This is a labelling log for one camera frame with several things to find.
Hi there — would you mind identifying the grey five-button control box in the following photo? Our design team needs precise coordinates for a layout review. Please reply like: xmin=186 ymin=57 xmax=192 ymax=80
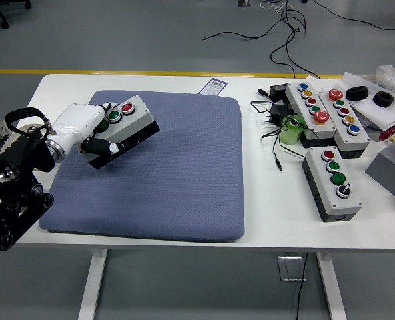
xmin=286 ymin=81 xmax=338 ymax=149
xmin=318 ymin=88 xmax=372 ymax=159

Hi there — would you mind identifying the black hanging cable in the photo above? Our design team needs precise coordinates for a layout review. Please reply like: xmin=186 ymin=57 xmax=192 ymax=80
xmin=294 ymin=252 xmax=310 ymax=320

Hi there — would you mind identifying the black floor cable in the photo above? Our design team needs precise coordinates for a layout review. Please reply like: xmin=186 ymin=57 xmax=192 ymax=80
xmin=202 ymin=0 xmax=318 ymax=79
xmin=312 ymin=0 xmax=395 ymax=31

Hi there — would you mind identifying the white table leg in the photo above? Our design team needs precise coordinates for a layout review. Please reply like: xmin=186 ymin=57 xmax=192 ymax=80
xmin=316 ymin=251 xmax=348 ymax=320
xmin=77 ymin=249 xmax=109 ymax=320

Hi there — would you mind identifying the metal floor socket plate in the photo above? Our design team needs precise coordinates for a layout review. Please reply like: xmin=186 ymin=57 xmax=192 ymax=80
xmin=277 ymin=255 xmax=308 ymax=283

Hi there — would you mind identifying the black power adapter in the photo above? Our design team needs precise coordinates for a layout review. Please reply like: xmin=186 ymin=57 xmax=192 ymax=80
xmin=262 ymin=101 xmax=294 ymax=128
xmin=269 ymin=83 xmax=294 ymax=103

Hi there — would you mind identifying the blue-grey padded mat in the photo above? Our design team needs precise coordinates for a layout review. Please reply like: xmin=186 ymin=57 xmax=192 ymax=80
xmin=38 ymin=89 xmax=246 ymax=243

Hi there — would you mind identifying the green tape roll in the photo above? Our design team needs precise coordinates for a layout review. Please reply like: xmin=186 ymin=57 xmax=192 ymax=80
xmin=280 ymin=115 xmax=306 ymax=146

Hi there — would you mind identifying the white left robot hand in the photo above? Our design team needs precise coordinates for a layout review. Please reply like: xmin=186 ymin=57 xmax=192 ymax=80
xmin=49 ymin=101 xmax=129 ymax=157

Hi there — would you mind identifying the black foam ring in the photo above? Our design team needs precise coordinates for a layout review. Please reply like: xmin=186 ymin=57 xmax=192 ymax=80
xmin=372 ymin=91 xmax=394 ymax=108
xmin=346 ymin=85 xmax=369 ymax=101

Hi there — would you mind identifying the clear bubble wrap bag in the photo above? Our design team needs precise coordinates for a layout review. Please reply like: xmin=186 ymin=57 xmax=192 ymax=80
xmin=374 ymin=65 xmax=395 ymax=97

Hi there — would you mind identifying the grey block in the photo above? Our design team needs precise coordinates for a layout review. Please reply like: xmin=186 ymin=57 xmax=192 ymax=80
xmin=365 ymin=136 xmax=395 ymax=197

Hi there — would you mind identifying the white shallow dish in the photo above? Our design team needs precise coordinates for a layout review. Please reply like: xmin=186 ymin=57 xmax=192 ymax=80
xmin=0 ymin=123 xmax=50 ymax=157

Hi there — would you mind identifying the grey four-button control box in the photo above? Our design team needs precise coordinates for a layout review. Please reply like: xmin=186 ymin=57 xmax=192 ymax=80
xmin=302 ymin=146 xmax=364 ymax=223
xmin=79 ymin=94 xmax=161 ymax=171

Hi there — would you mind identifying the white floor cable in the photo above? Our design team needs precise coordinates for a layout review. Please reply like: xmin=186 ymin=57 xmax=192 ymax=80
xmin=260 ymin=0 xmax=287 ymax=15

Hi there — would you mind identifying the purple barcode label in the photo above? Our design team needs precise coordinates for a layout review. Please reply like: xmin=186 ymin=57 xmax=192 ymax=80
xmin=199 ymin=77 xmax=228 ymax=97

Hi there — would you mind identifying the black cable with barrel plug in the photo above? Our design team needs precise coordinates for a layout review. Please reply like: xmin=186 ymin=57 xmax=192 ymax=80
xmin=250 ymin=99 xmax=284 ymax=173

